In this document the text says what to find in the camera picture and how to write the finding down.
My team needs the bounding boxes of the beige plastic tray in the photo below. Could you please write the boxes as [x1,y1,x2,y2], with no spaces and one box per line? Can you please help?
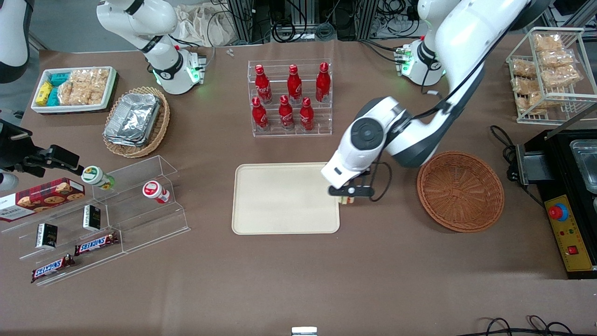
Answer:
[232,162,340,235]

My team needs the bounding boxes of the oval light wicker basket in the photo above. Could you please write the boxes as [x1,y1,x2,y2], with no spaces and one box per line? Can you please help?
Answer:
[102,86,171,159]

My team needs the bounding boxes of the round brown wicker basket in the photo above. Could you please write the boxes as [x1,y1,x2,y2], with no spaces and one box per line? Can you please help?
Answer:
[417,150,505,233]

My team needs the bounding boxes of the green lid drink bottle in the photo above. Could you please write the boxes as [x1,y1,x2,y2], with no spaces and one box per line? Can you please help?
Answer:
[81,166,115,190]

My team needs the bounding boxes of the red cookie box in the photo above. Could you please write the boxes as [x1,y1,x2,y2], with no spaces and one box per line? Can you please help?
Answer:
[0,177,86,223]

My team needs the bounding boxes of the small black box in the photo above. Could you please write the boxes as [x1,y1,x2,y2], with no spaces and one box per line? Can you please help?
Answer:
[36,223,58,249]
[83,204,102,232]

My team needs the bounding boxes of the clear rice cracker packet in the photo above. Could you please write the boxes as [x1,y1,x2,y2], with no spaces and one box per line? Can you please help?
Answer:
[56,80,105,106]
[69,68,111,86]

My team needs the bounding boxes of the yellow snack packet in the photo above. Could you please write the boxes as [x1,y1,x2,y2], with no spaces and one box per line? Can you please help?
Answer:
[35,81,53,105]

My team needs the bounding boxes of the stacked aluminium foil trays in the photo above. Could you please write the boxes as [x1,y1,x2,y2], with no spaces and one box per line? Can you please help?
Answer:
[103,92,162,148]

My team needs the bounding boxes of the snickers chocolate bar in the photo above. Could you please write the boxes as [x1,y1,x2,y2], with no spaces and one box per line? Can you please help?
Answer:
[74,232,120,257]
[31,254,76,284]

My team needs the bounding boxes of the red lid drink bottle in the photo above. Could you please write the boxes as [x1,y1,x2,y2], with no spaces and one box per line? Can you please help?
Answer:
[142,180,171,205]

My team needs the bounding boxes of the clear acrylic stepped shelf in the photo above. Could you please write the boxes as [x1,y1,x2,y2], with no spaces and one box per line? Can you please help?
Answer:
[0,155,191,287]

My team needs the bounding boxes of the white rectangular bin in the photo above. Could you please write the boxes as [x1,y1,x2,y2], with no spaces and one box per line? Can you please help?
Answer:
[30,66,118,114]

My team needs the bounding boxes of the clear acrylic bottle rack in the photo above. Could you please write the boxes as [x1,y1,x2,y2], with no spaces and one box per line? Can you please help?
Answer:
[247,59,333,138]

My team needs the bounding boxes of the red cola bottle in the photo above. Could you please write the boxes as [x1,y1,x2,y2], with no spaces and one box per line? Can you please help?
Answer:
[299,97,315,132]
[251,97,270,132]
[254,64,273,105]
[278,95,295,131]
[286,64,303,105]
[315,62,332,103]

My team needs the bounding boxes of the crumpled white plastic bag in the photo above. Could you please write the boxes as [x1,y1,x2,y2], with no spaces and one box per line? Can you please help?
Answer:
[174,3,236,48]

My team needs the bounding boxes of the clear fried snack packet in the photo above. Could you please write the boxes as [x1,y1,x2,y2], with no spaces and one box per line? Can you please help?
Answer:
[534,33,564,52]
[541,65,583,90]
[538,49,576,69]
[511,59,537,79]
[515,92,561,115]
[511,77,542,96]

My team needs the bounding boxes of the black tabletop appliance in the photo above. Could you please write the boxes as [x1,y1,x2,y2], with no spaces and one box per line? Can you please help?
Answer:
[515,128,597,196]

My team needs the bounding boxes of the yellow emergency stop control box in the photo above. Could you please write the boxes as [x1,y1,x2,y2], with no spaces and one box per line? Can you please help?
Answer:
[544,194,597,280]

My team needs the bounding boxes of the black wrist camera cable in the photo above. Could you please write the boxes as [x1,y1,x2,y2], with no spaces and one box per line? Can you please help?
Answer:
[368,60,486,203]

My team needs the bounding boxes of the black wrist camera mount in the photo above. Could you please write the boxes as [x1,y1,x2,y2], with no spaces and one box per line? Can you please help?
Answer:
[0,119,35,171]

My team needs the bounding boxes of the black left base cables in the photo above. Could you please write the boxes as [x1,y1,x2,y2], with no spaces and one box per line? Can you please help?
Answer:
[358,38,407,64]

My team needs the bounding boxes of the black base cables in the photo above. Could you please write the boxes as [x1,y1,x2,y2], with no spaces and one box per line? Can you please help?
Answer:
[169,34,216,71]
[358,38,407,64]

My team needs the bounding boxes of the black cable on table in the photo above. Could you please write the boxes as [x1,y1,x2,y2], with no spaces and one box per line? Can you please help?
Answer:
[489,125,545,207]

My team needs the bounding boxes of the coiled background cable bundle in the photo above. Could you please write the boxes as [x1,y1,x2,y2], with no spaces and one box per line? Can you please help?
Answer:
[272,20,337,43]

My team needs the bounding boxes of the black right base cables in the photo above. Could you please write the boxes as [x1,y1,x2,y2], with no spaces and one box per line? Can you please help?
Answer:
[169,34,216,71]

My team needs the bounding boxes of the white wire rack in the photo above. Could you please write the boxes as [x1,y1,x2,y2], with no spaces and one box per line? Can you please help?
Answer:
[506,27,597,126]

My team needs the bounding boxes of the aluminium frame post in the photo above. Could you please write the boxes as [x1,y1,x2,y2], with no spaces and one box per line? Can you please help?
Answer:
[228,0,256,45]

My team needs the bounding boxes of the black floor cables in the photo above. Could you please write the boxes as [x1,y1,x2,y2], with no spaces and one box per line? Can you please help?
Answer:
[468,315,597,336]

